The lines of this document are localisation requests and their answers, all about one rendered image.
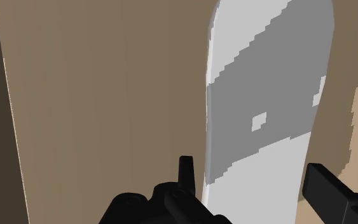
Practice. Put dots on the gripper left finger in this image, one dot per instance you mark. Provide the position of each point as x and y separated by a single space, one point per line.
178 201

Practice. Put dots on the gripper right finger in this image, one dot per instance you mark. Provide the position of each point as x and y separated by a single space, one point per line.
330 189

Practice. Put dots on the white oblong rounded slab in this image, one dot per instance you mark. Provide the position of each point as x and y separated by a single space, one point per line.
259 77

